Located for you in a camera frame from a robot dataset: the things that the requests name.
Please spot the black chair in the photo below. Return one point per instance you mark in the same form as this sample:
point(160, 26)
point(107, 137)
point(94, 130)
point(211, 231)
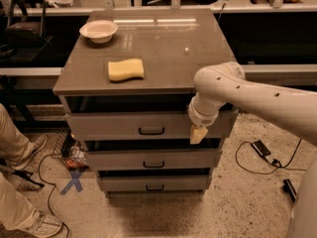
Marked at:
point(25, 39)

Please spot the grey sneaker upper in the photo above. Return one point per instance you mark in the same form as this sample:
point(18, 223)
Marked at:
point(39, 143)

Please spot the person leg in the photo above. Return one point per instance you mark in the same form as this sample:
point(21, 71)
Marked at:
point(16, 211)
point(15, 148)

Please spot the blue tape cross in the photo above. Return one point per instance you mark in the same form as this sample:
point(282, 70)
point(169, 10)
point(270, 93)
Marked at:
point(75, 182)

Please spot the white sneaker lower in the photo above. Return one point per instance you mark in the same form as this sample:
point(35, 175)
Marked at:
point(46, 226)

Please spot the black metal bar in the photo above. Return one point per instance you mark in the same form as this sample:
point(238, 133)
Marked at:
point(288, 188)

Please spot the grey drawer cabinet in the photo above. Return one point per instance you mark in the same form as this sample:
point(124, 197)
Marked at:
point(173, 45)

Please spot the grey drawer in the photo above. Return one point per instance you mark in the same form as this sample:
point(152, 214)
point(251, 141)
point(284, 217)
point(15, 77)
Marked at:
point(154, 184)
point(152, 160)
point(129, 125)

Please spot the grey bottom drawer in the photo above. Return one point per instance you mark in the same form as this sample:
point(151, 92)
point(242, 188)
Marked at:
point(154, 184)

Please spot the white bowl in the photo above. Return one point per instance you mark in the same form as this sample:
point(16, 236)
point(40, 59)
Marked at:
point(99, 31)

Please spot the person leg upper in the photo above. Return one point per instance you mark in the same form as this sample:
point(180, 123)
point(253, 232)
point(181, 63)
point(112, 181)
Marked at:
point(15, 148)

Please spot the yellow sponge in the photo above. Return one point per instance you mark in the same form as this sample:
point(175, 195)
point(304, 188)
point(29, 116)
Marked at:
point(125, 69)

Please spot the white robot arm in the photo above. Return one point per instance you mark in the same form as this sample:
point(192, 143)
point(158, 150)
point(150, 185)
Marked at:
point(292, 110)

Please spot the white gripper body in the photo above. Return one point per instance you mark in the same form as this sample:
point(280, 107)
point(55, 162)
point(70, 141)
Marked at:
point(203, 119)

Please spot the wire basket with items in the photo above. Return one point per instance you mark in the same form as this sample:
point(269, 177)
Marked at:
point(69, 152)

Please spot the grey top drawer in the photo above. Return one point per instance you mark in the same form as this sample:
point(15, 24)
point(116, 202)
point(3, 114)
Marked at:
point(129, 125)

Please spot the black power adapter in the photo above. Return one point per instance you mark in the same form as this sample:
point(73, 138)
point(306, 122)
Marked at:
point(260, 148)

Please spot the person leg lower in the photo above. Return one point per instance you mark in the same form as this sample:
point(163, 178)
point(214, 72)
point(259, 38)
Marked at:
point(16, 211)

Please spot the grey middle drawer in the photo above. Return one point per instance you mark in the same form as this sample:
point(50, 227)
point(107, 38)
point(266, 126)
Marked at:
point(152, 160)

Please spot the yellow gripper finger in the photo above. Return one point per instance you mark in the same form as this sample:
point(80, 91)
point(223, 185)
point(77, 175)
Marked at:
point(197, 134)

